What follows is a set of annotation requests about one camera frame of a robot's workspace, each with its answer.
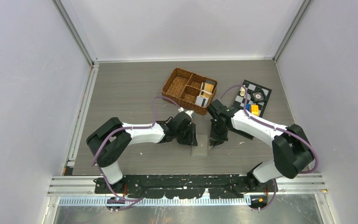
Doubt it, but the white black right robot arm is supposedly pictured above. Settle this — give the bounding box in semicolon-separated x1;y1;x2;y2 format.
207;100;317;192

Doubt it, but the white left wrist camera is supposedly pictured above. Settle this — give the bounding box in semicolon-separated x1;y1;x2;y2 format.
178;107;195;120

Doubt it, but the woven brown compartment basket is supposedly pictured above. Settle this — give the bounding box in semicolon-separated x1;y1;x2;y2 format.
161;68;218;115

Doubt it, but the grey card stack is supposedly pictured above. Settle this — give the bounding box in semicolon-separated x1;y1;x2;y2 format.
205;80;216;86

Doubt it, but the orange blue toy block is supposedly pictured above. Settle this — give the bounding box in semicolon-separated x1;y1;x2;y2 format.
246;104;259;116

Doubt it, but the striped grey card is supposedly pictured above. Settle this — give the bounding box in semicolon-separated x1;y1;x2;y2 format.
195;96;209;108

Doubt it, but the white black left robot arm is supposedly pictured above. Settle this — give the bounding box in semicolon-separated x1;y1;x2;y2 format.
86;110;198;193

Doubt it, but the black square framed object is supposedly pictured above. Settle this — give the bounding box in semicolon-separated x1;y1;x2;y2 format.
250;90;266;103

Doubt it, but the taupe leather card holder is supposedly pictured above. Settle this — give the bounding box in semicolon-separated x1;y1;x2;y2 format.
191;135;210;157

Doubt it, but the cream chess piece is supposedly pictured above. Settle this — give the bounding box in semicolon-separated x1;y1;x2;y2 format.
240;87;246;97

